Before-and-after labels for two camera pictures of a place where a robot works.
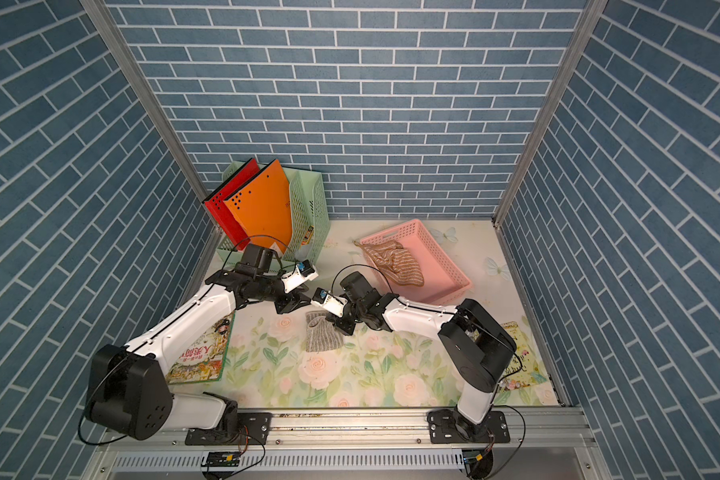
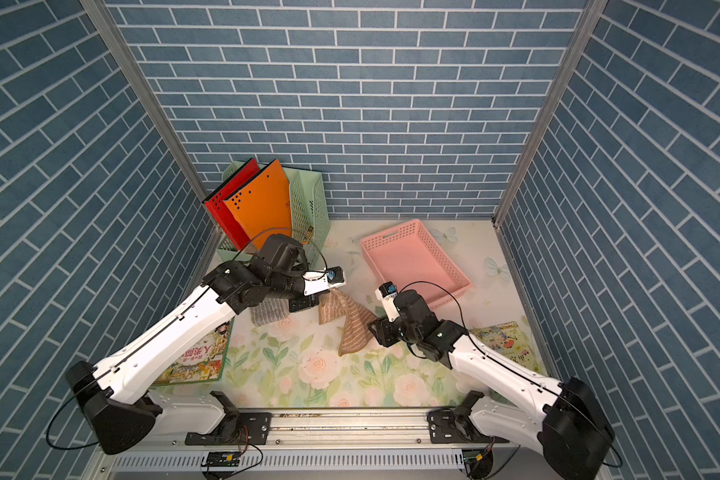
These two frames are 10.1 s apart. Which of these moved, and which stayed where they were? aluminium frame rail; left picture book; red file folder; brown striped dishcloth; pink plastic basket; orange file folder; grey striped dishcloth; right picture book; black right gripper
Moved: brown striped dishcloth; black right gripper; grey striped dishcloth
Stayed: orange file folder; left picture book; aluminium frame rail; red file folder; right picture book; pink plastic basket
